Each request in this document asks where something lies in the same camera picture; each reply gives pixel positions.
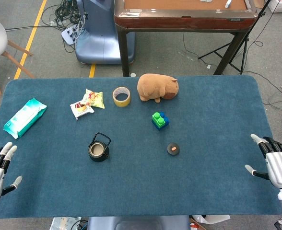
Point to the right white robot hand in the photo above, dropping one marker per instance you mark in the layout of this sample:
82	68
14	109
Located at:
281	167

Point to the black teapot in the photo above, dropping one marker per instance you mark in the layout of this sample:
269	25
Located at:
94	157

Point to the black lid with orange knob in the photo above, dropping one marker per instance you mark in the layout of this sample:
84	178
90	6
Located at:
173	149

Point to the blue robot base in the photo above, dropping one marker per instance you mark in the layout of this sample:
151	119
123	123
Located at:
138	222

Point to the teal wet wipes pack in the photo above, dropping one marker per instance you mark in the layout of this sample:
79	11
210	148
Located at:
23	118

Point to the printed carton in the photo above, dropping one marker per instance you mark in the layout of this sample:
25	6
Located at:
64	224

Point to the white red snack packet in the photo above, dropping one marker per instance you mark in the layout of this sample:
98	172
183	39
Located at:
81	109

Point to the yellow snack packet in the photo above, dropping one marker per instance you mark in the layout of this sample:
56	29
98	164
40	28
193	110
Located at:
95	99

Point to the green and blue toy blocks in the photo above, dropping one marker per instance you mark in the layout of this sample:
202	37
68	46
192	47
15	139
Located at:
165	121

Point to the black tripod stand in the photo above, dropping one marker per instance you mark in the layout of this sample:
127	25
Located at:
245	48

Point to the green building block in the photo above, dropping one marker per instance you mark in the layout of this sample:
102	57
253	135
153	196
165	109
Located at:
158	119

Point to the blue table mat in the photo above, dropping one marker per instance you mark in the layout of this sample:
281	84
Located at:
131	182

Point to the yellow tape roll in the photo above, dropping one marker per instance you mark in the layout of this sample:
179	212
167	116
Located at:
121	103

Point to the brown capybara plush toy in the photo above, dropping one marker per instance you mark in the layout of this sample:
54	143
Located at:
153	87

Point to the white power strip with plugs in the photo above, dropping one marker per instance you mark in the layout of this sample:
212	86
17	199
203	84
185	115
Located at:
67	36

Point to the blue-grey machine base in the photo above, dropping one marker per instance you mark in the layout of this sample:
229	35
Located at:
100	36

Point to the brown mahjong table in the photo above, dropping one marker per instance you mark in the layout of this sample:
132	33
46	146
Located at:
186	21

